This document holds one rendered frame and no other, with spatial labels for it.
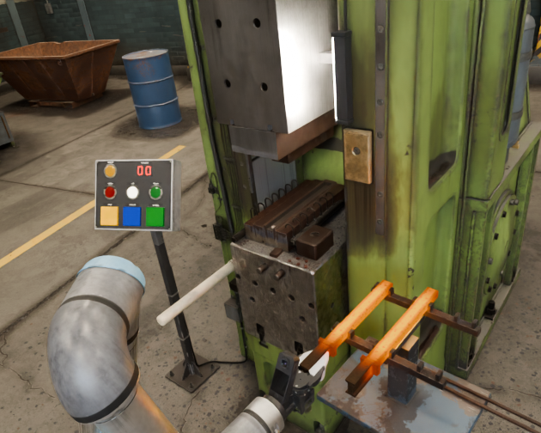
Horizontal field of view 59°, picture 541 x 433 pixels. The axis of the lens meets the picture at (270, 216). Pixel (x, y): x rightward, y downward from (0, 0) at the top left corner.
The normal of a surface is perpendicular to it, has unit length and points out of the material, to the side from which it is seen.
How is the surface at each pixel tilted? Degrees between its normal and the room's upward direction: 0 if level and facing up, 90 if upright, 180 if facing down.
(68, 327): 31
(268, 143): 90
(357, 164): 90
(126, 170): 60
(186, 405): 0
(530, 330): 0
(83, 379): 55
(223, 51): 90
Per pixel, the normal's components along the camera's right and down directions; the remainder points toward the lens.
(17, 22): 0.90, 0.13
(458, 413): -0.11, -0.87
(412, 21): -0.61, 0.44
